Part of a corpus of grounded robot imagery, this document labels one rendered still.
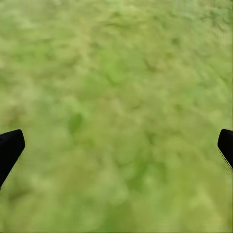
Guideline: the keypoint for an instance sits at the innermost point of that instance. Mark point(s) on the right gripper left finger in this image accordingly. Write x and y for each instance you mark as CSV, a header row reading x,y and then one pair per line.
x,y
11,146

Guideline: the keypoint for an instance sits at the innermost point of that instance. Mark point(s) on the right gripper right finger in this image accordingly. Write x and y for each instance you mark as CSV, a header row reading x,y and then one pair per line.
x,y
225,144

